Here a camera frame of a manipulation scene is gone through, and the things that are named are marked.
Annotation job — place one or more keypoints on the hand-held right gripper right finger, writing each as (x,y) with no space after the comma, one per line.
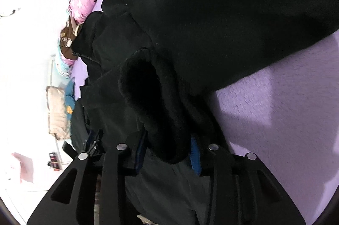
(195,158)

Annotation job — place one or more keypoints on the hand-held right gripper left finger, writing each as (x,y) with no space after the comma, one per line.
(139,153)

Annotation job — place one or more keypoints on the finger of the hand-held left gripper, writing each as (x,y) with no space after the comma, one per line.
(92,141)

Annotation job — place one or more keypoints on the black hooded fleece garment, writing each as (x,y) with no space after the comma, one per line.
(212,29)

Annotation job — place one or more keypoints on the black and red device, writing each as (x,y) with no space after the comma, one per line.
(53,158)

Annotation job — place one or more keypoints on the beige pillow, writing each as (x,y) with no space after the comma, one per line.
(56,116)

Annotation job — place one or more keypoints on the grey cloth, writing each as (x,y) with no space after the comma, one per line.
(164,193)

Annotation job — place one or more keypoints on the blue printed cloth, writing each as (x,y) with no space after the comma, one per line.
(70,100)

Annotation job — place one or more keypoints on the pink paper sheet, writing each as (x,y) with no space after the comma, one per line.
(25,165)

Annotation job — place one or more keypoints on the brown and teal pillow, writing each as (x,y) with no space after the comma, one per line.
(66,39)

